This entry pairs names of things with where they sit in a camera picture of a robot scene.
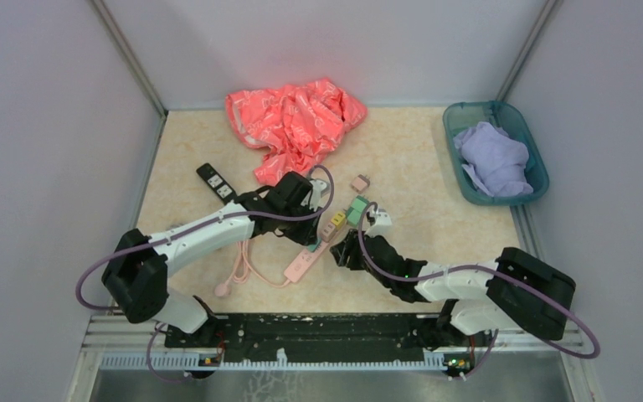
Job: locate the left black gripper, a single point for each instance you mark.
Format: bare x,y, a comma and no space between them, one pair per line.
307,235

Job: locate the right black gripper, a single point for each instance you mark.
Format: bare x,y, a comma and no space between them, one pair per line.
348,247

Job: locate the beige pink plug adapter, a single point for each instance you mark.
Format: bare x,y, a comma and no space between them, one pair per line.
328,232

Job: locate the yellow plug adapter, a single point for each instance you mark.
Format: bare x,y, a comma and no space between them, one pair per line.
339,219

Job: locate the green plug adapter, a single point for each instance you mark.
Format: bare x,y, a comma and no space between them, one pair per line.
354,212

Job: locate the pink power strip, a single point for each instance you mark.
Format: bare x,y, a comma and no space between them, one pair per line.
304,261

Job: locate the teal plug adapter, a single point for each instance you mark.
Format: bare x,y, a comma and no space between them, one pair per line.
313,248

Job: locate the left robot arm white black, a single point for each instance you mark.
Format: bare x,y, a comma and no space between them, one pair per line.
137,273

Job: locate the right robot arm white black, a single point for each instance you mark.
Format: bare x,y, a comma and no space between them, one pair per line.
516,290

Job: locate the black power strip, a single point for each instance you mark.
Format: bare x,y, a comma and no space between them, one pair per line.
216,183

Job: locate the pink crumpled cloth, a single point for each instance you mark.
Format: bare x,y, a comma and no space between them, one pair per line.
298,125

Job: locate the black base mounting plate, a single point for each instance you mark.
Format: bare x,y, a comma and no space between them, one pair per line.
335,352

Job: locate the lavender cloth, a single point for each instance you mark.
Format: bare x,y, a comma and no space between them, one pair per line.
494,162

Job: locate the teal plastic basket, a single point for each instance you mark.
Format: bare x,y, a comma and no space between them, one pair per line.
460,116

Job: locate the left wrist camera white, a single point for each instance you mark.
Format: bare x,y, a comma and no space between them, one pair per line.
320,188

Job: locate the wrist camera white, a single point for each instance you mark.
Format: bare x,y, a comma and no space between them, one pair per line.
320,188
380,222

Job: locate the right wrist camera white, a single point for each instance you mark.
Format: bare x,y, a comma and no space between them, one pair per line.
380,222

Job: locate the white slotted cable duct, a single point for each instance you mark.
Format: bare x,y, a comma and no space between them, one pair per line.
171,360

